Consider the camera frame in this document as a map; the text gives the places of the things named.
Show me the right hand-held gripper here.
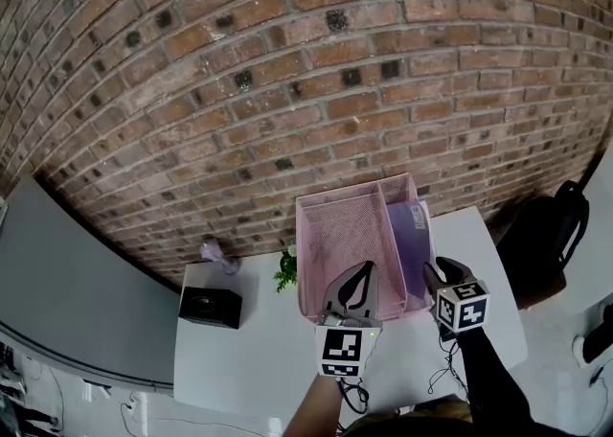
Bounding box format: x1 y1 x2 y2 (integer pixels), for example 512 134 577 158
423 256 491 343

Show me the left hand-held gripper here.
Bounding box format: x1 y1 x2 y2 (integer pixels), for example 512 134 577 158
313 260 385 379

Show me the purple notebook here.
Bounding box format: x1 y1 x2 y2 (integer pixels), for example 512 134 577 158
386 201 433 305

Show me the pink mesh desk organizer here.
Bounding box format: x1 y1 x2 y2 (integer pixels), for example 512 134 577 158
295 172 435 324

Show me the person's right forearm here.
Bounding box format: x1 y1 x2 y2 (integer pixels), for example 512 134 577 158
453 328 534 437

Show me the person's left forearm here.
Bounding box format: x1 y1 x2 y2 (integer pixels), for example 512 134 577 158
281 374 345 437

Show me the small green potted plant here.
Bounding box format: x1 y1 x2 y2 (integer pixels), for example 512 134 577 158
273 244 300 294

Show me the black backpack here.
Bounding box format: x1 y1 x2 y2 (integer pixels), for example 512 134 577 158
494 179 591 311

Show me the black square box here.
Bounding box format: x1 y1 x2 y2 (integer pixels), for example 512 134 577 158
177 285 243 331

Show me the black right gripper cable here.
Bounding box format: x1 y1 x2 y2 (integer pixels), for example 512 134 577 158
427 334 473 403

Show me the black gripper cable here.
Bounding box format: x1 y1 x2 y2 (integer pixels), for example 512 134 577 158
427 334 473 403
334 376 371 415

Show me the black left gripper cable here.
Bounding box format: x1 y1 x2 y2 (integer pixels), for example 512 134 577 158
334 376 371 415

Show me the thin black floor cable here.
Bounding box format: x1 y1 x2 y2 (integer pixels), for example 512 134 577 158
119 390 141 432

